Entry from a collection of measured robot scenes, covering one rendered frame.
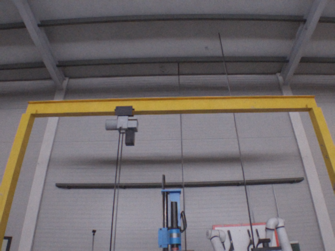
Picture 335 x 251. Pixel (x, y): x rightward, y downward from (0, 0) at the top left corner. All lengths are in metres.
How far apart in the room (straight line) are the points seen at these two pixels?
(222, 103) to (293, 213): 3.47
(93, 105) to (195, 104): 1.82
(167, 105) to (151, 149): 2.44
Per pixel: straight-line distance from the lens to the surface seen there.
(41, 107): 4.94
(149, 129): 6.82
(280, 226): 3.52
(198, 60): 7.36
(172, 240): 3.91
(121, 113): 4.22
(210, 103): 4.38
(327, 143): 4.61
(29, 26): 7.03
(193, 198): 6.11
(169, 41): 7.15
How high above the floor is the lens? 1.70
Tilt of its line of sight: 30 degrees up
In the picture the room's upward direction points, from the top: 1 degrees counter-clockwise
